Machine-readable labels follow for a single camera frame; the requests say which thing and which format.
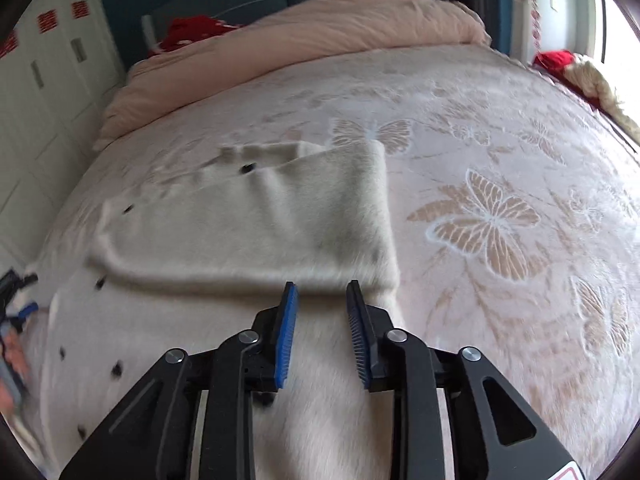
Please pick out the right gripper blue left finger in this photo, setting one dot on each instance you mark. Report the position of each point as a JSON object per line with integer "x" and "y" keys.
{"x": 275, "y": 327}

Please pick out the red cloth near window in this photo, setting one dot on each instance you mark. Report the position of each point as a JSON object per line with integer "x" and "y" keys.
{"x": 554, "y": 62}

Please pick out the red pillow at headboard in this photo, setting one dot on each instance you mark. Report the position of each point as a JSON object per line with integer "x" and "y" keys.
{"x": 184, "y": 31}

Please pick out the cream knit sweater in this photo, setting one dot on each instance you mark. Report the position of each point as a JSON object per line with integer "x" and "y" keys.
{"x": 188, "y": 261}

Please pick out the person's left hand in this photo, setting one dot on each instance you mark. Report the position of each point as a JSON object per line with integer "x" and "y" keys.
{"x": 14, "y": 371}

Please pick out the pink folded duvet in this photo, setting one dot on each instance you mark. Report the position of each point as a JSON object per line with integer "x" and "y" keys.
{"x": 302, "y": 33}

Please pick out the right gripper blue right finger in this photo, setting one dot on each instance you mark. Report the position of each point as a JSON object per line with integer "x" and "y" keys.
{"x": 368, "y": 327}

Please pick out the pink butterfly bedspread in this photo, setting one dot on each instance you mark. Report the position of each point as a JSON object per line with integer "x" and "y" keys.
{"x": 514, "y": 212}

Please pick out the beige plush toy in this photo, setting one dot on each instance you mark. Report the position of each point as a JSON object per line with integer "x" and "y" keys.
{"x": 617, "y": 97}

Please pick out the white panelled wardrobe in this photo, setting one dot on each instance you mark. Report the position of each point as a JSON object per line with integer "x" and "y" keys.
{"x": 59, "y": 70}

